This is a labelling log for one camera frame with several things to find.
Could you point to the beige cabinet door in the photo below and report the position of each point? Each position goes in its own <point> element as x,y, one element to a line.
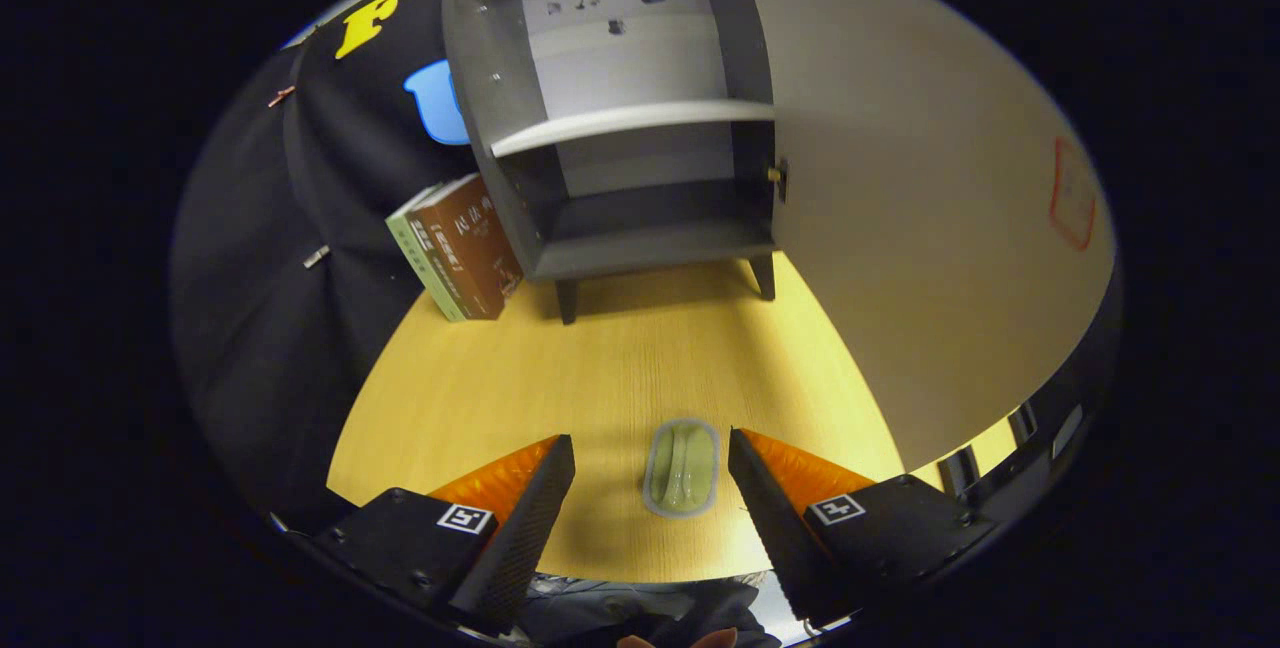
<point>930,228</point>

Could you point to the grey cabinet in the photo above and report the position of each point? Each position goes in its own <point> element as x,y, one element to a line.
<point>640,250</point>

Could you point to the brown book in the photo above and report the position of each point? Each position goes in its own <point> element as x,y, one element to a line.
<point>470,248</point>

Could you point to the black backdrop cloth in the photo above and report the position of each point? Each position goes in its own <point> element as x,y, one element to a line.
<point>260,308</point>

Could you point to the copper clip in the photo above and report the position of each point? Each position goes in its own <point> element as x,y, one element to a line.
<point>281,96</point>

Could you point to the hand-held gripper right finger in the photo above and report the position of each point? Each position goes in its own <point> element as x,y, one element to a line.
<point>780,533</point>

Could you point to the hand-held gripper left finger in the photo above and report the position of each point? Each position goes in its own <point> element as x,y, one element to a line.
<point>520,533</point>

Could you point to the silver clip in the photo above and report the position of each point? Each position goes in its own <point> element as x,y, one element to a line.
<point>316,257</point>

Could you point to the green packet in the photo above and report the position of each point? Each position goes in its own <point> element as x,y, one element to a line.
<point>680,468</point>

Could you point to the person's grey clothing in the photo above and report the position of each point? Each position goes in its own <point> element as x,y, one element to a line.
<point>600,608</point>

